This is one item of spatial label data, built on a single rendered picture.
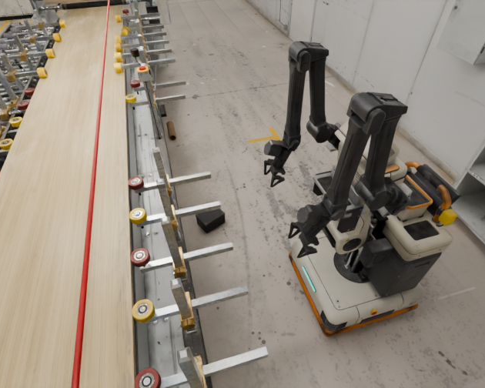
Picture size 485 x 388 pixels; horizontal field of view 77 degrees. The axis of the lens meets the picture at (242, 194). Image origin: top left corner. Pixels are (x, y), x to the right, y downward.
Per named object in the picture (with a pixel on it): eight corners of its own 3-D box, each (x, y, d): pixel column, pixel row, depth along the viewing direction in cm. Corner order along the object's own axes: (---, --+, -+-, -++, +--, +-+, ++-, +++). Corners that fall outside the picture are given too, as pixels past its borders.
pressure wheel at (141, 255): (141, 279, 136) (134, 265, 128) (133, 267, 141) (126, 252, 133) (157, 269, 139) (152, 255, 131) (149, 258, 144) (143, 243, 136)
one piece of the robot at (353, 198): (334, 189, 162) (343, 158, 146) (362, 229, 143) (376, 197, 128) (307, 196, 159) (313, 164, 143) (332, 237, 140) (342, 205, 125)
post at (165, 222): (187, 278, 151) (168, 214, 117) (188, 284, 149) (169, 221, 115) (179, 279, 151) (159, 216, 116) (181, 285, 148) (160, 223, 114)
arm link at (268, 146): (300, 142, 136) (292, 132, 142) (279, 137, 130) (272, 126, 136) (288, 163, 142) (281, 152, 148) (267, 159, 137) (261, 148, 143)
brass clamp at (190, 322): (192, 296, 129) (190, 290, 126) (197, 327, 120) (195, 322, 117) (177, 300, 128) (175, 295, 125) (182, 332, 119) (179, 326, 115)
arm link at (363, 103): (418, 95, 78) (394, 79, 85) (369, 112, 77) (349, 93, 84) (386, 206, 110) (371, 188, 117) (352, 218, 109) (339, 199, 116)
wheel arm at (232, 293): (245, 289, 131) (245, 283, 128) (248, 296, 129) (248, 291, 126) (143, 317, 123) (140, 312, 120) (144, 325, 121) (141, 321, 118)
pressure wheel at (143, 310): (146, 335, 119) (139, 323, 111) (135, 321, 123) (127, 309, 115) (163, 319, 123) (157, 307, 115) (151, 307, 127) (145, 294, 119)
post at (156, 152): (175, 209, 187) (158, 145, 153) (175, 213, 185) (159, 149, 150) (169, 210, 186) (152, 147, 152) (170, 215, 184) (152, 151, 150)
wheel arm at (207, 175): (210, 175, 181) (209, 170, 178) (211, 179, 179) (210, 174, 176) (135, 190, 173) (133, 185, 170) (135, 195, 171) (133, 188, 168)
